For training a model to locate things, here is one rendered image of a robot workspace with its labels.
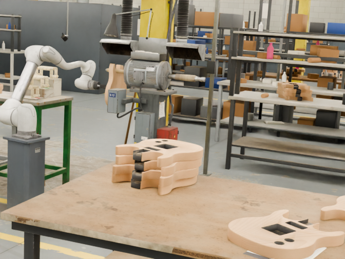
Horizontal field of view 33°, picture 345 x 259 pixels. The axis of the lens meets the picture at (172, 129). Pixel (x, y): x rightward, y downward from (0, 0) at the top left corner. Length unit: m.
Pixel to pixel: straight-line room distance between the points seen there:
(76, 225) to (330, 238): 0.99
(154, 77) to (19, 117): 1.18
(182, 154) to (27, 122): 2.26
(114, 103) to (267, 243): 3.05
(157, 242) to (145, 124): 2.93
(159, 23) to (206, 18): 3.90
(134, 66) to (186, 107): 5.15
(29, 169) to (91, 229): 2.67
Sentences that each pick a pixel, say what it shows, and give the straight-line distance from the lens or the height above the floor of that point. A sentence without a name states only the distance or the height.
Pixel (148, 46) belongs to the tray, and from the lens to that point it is 5.31.
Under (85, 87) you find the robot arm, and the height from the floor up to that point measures 1.07.
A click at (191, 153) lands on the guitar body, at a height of 1.07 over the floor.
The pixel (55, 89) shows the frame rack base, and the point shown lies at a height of 1.00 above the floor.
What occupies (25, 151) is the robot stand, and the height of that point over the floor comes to 0.61.
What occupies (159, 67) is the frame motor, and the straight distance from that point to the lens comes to 5.07.
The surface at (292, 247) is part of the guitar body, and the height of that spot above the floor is 0.94.
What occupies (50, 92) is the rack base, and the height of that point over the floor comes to 0.98.
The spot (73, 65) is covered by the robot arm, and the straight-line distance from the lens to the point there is 5.43.
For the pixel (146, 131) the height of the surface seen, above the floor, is 0.77.
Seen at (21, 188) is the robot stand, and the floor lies 0.29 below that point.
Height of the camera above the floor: 1.71
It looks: 10 degrees down
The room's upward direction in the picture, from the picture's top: 4 degrees clockwise
